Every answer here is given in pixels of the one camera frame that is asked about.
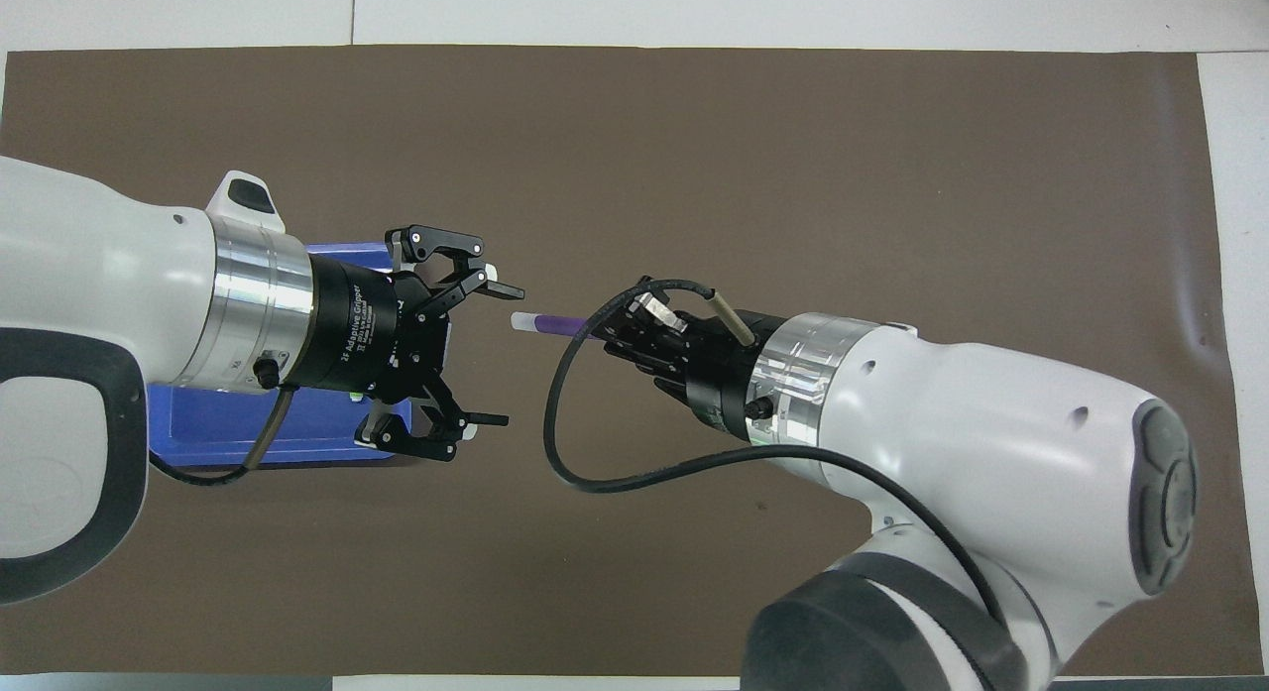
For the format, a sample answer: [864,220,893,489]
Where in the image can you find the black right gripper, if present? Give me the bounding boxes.
[601,283,794,444]

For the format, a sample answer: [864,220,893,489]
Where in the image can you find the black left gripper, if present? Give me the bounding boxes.
[295,224,526,463]

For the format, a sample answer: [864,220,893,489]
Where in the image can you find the purple pen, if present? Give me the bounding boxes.
[511,311,608,341]

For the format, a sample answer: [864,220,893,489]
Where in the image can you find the blue plastic tray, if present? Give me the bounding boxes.
[147,240,400,469]

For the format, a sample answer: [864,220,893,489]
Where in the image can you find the brown table mat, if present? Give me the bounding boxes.
[0,45,1235,677]

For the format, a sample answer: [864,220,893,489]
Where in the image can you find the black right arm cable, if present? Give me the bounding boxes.
[543,278,1014,634]

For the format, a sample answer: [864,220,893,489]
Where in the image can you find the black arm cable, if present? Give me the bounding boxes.
[149,384,298,487]
[543,278,1014,634]

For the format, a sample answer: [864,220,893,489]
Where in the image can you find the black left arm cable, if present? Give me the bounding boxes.
[149,384,298,487]

